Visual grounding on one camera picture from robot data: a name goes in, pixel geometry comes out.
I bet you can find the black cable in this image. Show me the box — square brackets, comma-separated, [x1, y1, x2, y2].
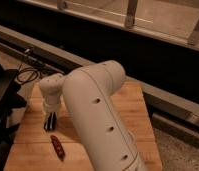
[15, 46, 47, 85]

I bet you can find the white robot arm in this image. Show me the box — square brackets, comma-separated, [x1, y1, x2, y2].
[39, 60, 148, 171]

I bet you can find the black white striped eraser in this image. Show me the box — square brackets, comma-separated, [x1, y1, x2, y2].
[44, 112, 57, 131]

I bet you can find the metal rail frame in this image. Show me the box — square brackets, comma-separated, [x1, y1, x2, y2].
[0, 0, 199, 128]

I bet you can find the red brown folding knife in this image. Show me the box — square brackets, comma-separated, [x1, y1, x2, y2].
[50, 135, 65, 161]

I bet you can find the black equipment at left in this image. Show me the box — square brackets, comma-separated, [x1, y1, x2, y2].
[0, 64, 27, 171]

